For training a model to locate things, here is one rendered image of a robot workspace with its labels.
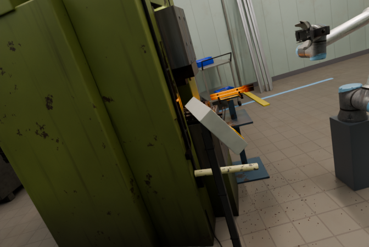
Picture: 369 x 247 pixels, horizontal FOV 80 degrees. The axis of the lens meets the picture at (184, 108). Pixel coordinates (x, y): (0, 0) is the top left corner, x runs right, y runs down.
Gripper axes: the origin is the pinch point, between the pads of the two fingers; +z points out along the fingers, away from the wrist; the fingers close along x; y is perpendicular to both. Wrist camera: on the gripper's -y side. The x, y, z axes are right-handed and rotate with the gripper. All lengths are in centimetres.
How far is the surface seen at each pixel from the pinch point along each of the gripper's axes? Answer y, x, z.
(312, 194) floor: 23, -134, -48
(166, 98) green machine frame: 65, -19, 49
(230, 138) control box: 20, -40, 50
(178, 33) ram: 68, 20, 24
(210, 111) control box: 23, -24, 57
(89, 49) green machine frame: 96, 21, 75
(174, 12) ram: 67, 33, 25
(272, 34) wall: 210, 17, -410
